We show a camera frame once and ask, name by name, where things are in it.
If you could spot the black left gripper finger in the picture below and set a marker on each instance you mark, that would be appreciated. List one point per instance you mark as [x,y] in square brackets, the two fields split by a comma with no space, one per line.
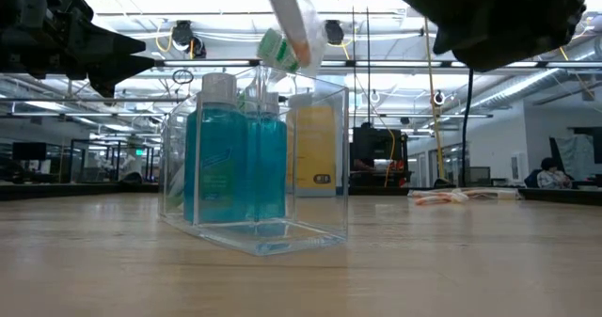
[117,68]
[110,42]

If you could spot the teal bottle white cap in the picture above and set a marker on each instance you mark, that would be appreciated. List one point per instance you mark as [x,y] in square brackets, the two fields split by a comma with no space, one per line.
[216,166]
[268,166]

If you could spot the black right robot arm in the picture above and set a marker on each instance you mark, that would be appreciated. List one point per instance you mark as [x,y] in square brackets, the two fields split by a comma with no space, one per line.
[494,20]

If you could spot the black monitor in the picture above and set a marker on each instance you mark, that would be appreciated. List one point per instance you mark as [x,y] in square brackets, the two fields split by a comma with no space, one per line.
[480,176]
[28,152]

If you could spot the yellow disinfecting wipes canister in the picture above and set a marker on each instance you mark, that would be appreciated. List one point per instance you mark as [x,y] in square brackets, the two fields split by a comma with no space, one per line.
[320,152]

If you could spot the clear acrylic organizer box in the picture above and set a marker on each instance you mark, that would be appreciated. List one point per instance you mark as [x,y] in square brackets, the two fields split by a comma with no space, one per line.
[305,234]

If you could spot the person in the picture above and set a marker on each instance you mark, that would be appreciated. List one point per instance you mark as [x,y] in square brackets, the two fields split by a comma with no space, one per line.
[552,178]

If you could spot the grey board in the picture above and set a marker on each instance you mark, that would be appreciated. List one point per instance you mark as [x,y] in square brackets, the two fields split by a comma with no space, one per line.
[578,157]

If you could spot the black frame workstation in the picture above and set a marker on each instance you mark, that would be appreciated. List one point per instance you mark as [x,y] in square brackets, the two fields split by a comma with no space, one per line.
[113,164]

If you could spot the black aluminium table frame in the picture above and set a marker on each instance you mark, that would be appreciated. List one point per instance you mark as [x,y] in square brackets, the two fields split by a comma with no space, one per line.
[47,190]

